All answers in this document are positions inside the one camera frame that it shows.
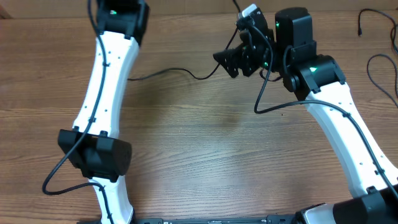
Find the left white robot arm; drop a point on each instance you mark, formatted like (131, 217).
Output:
(93, 144)

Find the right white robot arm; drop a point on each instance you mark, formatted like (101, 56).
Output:
(320, 85)

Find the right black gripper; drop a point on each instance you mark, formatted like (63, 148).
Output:
(244, 53)

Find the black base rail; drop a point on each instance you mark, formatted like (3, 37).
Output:
(217, 220)

